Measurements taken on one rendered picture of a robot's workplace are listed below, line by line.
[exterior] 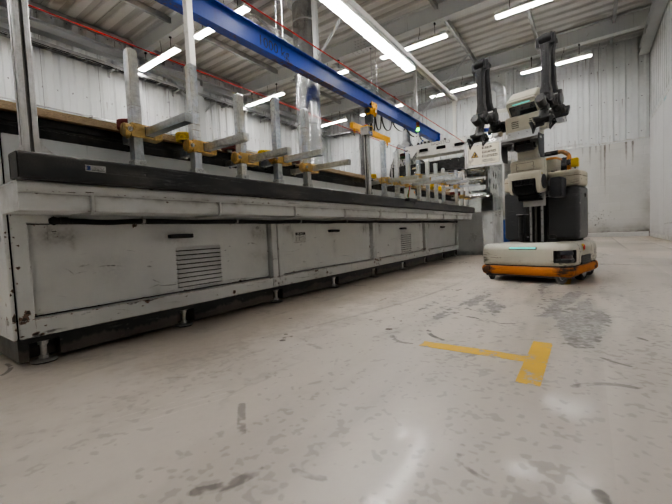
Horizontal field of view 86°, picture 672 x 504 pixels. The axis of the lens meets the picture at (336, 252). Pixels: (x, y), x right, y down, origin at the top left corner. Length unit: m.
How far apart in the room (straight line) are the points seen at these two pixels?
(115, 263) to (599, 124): 11.57
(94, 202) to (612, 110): 11.74
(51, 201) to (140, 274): 0.52
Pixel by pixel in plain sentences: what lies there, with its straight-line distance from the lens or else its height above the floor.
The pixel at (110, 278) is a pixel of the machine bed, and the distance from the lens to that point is 1.76.
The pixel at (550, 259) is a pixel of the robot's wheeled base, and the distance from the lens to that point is 2.88.
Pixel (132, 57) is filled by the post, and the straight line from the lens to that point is 1.68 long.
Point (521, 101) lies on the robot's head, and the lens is 3.05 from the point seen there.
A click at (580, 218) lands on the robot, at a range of 3.19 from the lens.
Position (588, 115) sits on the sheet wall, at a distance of 12.13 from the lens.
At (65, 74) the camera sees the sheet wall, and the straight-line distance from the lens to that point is 9.65.
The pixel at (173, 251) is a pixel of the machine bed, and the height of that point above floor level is 0.37.
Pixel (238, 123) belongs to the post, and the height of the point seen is 0.97.
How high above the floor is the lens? 0.42
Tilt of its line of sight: 3 degrees down
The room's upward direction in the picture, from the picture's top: 3 degrees counter-clockwise
